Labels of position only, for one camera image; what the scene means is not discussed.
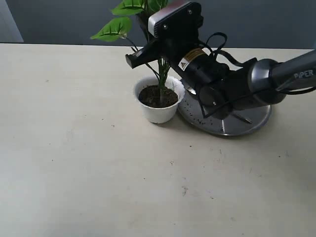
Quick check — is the white plastic flower pot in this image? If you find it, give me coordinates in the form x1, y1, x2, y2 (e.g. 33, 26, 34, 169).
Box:
134, 76, 185, 124

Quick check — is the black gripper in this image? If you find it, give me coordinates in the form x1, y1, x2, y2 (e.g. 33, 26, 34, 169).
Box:
125, 33, 229, 86

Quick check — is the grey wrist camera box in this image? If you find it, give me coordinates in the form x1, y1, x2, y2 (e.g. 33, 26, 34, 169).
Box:
148, 0, 203, 40

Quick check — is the small metal spoon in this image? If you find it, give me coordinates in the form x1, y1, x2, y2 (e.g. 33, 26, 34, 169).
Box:
184, 83, 252, 124

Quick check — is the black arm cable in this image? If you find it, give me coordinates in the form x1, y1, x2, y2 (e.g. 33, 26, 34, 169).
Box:
197, 32, 316, 119

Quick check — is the round stainless steel plate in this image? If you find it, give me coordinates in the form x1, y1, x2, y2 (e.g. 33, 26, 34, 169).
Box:
178, 89, 272, 136

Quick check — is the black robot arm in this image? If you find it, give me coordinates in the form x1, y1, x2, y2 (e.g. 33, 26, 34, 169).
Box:
125, 33, 316, 119

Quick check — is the artificial red flower plant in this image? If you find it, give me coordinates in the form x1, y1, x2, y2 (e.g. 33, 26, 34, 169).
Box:
90, 0, 178, 108

